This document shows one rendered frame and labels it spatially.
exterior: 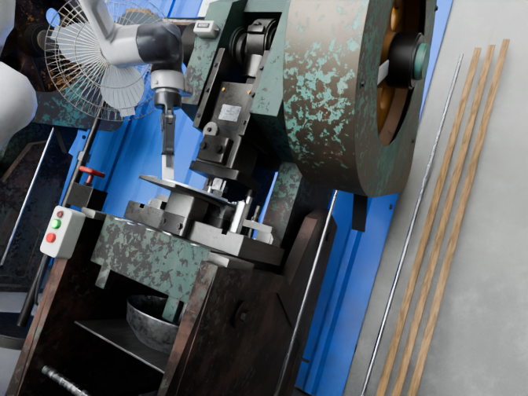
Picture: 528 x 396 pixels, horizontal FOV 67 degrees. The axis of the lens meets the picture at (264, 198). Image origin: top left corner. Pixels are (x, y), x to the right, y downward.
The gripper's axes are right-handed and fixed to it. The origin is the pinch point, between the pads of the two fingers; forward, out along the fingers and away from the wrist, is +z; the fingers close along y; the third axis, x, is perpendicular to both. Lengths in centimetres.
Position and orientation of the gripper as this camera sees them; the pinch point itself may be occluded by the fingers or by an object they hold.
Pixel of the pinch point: (167, 167)
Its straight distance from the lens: 113.7
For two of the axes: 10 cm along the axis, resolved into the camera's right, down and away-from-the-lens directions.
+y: 3.4, 0.0, -9.4
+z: 0.0, 10.0, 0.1
